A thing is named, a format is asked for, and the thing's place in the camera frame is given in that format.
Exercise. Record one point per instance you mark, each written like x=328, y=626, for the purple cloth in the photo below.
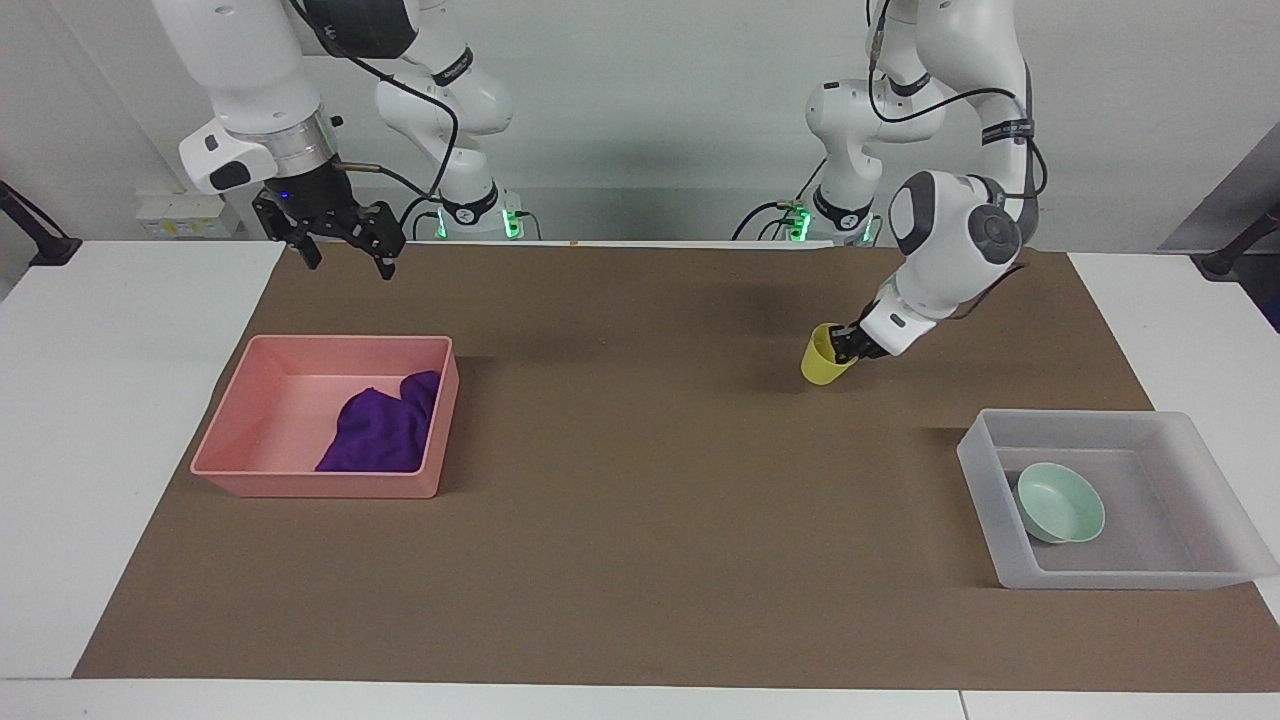
x=385, y=430

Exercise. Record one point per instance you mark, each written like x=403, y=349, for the pink plastic box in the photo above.
x=300, y=485

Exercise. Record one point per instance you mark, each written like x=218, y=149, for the black stand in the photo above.
x=1225, y=262
x=50, y=248

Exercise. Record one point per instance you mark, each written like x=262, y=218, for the white wall socket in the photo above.
x=185, y=215

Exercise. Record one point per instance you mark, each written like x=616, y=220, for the translucent plastic box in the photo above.
x=1100, y=578

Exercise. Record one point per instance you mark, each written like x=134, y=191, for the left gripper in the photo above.
x=868, y=345

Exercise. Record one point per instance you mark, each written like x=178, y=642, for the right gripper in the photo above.
x=315, y=200

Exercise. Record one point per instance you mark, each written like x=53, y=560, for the light green bowl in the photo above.
x=1065, y=500

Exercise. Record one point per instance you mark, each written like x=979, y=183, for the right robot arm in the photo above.
x=250, y=70

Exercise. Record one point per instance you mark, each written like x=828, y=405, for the yellow plastic cup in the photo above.
x=822, y=368

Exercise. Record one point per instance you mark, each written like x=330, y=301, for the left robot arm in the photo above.
x=950, y=230

